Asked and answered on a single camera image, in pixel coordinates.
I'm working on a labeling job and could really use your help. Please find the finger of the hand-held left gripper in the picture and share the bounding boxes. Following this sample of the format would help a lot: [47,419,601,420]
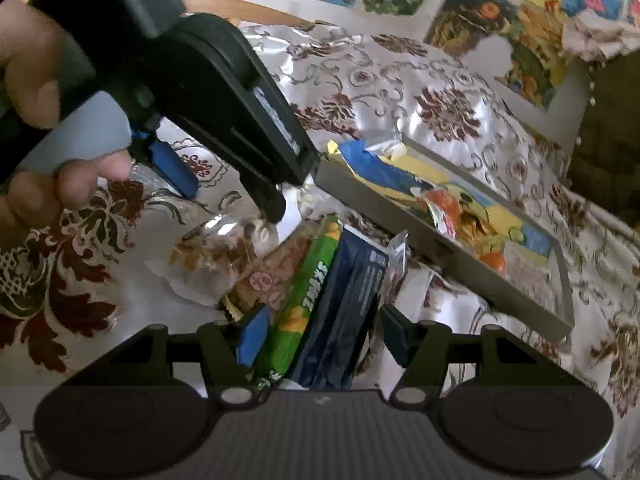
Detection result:
[170,110,288,223]
[131,127,199,200]

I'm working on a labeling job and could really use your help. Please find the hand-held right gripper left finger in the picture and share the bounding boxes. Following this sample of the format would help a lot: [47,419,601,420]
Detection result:
[100,304,272,407]

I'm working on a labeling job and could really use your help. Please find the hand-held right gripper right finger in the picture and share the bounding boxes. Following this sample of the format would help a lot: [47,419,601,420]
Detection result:
[379,304,548,407]

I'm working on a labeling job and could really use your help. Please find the green stick snack packet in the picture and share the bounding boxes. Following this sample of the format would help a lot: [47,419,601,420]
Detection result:
[254,214,344,392]

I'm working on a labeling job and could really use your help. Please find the dark blue snack packet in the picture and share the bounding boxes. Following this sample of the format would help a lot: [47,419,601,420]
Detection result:
[291,224,410,392]

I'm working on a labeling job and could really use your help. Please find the clear nut snack packet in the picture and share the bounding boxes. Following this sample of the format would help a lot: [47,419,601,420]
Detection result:
[146,209,282,309]

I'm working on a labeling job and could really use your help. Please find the grey shallow box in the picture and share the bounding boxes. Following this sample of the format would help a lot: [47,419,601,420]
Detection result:
[312,132,574,345]

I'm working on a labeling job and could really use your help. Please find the person's left hand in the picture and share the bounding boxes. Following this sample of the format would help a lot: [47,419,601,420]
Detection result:
[0,0,133,246]

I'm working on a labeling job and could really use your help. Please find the clear brown snack packet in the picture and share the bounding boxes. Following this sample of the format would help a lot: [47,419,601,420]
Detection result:
[220,234,322,322]

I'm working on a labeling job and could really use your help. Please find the olive puffer jacket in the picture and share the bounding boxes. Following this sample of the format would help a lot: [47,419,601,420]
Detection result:
[569,54,640,213]

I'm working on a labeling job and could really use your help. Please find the pink floral cloth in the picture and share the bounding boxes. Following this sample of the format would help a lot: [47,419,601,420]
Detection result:
[564,0,640,62]

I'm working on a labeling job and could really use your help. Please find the wooden bed frame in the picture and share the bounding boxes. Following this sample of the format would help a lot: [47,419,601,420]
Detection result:
[179,0,312,27]

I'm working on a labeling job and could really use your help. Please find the swirl pattern wall poster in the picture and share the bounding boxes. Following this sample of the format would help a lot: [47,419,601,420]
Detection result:
[424,0,592,112]

